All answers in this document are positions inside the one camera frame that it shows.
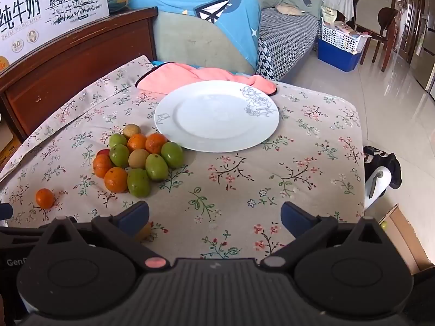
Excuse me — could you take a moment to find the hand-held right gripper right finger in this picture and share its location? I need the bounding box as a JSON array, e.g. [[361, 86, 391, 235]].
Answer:
[[260, 201, 397, 274]]

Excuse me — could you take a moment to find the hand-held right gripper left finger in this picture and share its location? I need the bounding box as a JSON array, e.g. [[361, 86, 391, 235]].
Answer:
[[34, 201, 171, 275]]

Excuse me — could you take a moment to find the tan longan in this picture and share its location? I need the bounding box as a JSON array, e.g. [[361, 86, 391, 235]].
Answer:
[[134, 222, 152, 242], [123, 124, 141, 140], [128, 149, 150, 169]]

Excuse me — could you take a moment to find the green jujube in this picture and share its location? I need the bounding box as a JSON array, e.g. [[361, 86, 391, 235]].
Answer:
[[127, 168, 151, 198], [109, 143, 130, 168], [145, 153, 169, 181], [161, 142, 184, 168], [108, 133, 128, 148]]

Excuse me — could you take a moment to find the small orange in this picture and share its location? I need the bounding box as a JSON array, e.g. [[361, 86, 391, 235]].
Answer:
[[36, 188, 55, 209], [93, 154, 113, 179], [104, 167, 129, 193], [145, 133, 168, 154], [127, 133, 147, 152]]

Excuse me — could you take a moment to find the white plate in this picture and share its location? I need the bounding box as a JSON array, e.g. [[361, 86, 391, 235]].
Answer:
[[154, 80, 280, 153]]

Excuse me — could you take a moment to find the floral tablecloth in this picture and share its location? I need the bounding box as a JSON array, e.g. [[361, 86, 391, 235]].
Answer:
[[0, 54, 366, 269]]

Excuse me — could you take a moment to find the yellow cardboard box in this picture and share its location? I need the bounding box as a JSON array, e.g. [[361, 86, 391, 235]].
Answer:
[[0, 117, 23, 174]]

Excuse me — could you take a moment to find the black white ride-on toy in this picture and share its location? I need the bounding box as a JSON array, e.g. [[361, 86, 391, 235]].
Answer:
[[363, 145, 402, 211]]

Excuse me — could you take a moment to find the brown cardboard box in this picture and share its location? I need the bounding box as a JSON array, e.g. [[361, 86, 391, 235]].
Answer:
[[377, 204, 435, 275]]

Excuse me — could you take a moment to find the brown wooden headboard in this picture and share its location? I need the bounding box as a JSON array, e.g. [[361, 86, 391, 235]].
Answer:
[[0, 7, 159, 143]]

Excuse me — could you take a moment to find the pink towel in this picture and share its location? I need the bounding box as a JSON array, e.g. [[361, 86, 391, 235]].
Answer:
[[135, 62, 277, 96]]

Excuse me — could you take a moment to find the blue storage bin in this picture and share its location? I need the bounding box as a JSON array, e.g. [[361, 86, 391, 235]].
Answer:
[[317, 37, 363, 73]]

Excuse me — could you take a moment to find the houndstooth sofa cover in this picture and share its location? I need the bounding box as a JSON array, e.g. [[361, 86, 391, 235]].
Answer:
[[256, 7, 323, 80]]

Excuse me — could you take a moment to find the white plastic basket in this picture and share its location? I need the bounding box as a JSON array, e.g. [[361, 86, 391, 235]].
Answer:
[[321, 24, 369, 55]]

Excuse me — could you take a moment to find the pale green sofa armrest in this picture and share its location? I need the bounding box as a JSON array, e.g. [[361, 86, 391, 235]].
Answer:
[[153, 7, 260, 75]]

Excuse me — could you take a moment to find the silver refrigerator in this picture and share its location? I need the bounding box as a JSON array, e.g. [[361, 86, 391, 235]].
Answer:
[[409, 5, 435, 101]]

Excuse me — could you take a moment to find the white yellow bag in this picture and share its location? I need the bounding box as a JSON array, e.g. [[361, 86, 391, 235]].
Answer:
[[320, 5, 338, 25]]

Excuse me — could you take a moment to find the beige cushion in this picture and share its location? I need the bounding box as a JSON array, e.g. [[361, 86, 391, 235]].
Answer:
[[275, 4, 304, 16]]

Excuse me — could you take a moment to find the brown wooden chair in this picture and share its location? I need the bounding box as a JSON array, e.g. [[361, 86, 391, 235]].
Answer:
[[355, 7, 399, 73], [347, 0, 361, 31]]

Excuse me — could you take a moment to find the brown wooden door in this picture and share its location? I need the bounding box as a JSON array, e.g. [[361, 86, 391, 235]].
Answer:
[[391, 0, 427, 62]]

